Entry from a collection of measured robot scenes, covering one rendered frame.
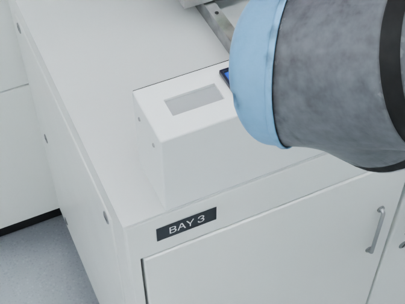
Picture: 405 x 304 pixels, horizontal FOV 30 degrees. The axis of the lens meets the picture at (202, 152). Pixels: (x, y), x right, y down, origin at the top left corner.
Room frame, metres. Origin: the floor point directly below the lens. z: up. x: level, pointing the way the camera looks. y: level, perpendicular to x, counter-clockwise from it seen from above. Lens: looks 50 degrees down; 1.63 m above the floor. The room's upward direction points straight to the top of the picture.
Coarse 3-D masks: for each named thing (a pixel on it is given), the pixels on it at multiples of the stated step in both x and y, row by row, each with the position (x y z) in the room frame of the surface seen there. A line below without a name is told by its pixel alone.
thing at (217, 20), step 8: (200, 8) 0.99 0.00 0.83; (208, 8) 0.96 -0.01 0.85; (216, 8) 0.96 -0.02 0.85; (208, 16) 0.96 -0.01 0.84; (216, 16) 0.94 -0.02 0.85; (224, 16) 0.94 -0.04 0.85; (208, 24) 0.96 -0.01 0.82; (216, 24) 0.93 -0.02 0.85; (224, 24) 0.92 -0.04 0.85; (216, 32) 0.93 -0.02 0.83; (224, 32) 0.91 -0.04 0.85; (232, 32) 0.91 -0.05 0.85; (224, 40) 0.90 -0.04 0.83
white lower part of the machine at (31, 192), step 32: (0, 0) 1.12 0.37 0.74; (0, 32) 1.12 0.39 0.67; (0, 64) 1.11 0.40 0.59; (0, 96) 1.10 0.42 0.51; (0, 128) 1.09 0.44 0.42; (32, 128) 1.12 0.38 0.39; (0, 160) 1.09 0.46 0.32; (32, 160) 1.11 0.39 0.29; (0, 192) 1.08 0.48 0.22; (32, 192) 1.11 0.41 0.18; (0, 224) 1.07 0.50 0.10; (32, 224) 1.13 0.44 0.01
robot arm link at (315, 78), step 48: (288, 0) 0.39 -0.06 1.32; (336, 0) 0.37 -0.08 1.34; (384, 0) 0.35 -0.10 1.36; (240, 48) 0.37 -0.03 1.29; (288, 48) 0.35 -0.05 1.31; (336, 48) 0.33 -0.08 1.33; (384, 48) 0.32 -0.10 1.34; (240, 96) 0.36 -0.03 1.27; (288, 96) 0.34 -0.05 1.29; (336, 96) 0.32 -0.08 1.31; (384, 96) 0.30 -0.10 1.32; (288, 144) 0.34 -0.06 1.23; (336, 144) 0.32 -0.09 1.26; (384, 144) 0.31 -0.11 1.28
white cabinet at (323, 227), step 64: (64, 128) 0.81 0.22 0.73; (64, 192) 0.97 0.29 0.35; (256, 192) 0.64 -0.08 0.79; (320, 192) 0.69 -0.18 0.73; (384, 192) 0.74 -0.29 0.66; (128, 256) 0.56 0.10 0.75; (192, 256) 0.60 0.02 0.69; (256, 256) 0.64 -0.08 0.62; (320, 256) 0.69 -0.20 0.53; (384, 256) 0.76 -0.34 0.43
